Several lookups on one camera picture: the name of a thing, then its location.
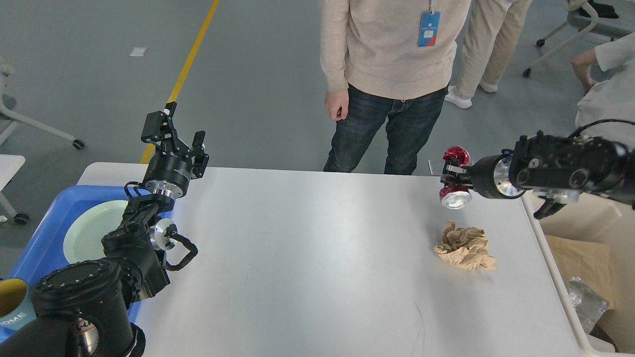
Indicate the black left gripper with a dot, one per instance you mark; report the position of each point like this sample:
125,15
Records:
173,164

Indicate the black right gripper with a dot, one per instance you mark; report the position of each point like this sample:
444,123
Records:
489,177

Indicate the crushed red soda can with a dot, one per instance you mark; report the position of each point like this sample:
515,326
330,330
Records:
455,199

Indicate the brown paper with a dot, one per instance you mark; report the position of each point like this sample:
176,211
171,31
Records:
465,248

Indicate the mint green plate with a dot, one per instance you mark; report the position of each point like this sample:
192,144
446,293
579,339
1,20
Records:
82,241

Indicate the brown paper bag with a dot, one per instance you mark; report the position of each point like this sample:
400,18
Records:
586,260

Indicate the foil tray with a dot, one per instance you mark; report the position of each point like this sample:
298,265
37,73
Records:
589,306

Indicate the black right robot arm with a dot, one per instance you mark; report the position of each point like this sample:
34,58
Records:
557,169

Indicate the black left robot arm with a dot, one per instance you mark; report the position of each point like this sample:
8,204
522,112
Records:
82,309

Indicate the left metal floor plate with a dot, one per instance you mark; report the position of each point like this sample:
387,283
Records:
435,167

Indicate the person in beige sweater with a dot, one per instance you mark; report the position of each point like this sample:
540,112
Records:
386,63

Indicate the white plastic bin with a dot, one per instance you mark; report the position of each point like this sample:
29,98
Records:
595,219

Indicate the person in beige trousers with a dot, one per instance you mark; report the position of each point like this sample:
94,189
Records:
492,35

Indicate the blue plastic tray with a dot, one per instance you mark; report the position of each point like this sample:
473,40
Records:
44,253

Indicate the white rolling chair base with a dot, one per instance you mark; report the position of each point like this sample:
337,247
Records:
14,118

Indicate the person in white shirt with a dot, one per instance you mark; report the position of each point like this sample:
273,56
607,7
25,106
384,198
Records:
613,98

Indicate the teal mug yellow inside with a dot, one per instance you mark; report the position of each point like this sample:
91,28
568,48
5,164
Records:
16,307

